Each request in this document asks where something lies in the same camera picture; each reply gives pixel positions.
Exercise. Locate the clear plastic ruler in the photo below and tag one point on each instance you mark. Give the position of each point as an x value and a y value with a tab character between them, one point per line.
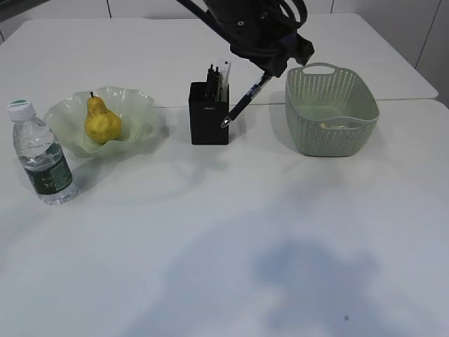
224	68

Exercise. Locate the yellow packaging paper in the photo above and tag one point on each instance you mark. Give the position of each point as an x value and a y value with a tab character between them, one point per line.
339	125

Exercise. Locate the clear plastic water bottle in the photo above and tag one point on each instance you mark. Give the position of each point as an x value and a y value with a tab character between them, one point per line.
41	155

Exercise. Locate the yellow pear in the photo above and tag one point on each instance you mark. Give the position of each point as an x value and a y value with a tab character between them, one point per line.
101	124

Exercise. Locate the pale green glass plate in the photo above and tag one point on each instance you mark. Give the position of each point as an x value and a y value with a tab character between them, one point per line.
135	109

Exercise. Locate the black gel pen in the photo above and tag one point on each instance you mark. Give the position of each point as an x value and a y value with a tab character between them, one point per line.
217	83
247	99

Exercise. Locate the grey-green woven plastic basket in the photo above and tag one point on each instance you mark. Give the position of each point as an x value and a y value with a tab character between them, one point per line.
322	92

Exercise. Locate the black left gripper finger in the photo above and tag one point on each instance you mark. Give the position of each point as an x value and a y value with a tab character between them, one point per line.
273	66

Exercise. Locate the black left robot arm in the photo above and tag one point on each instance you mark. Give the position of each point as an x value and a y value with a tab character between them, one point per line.
244	20

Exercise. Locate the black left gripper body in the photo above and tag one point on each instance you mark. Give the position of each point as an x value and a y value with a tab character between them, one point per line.
276	39

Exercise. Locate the black square pen holder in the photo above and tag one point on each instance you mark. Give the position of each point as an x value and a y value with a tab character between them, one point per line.
206	117

